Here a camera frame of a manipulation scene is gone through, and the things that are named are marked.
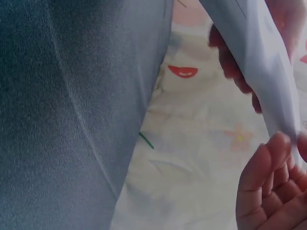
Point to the person's right hand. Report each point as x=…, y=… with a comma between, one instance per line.
x=268, y=191

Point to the person's left hand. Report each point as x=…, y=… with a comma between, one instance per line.
x=230, y=64

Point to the person's left fingers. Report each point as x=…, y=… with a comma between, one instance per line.
x=230, y=64

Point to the grey-blue cloth garment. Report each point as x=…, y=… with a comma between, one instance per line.
x=60, y=107

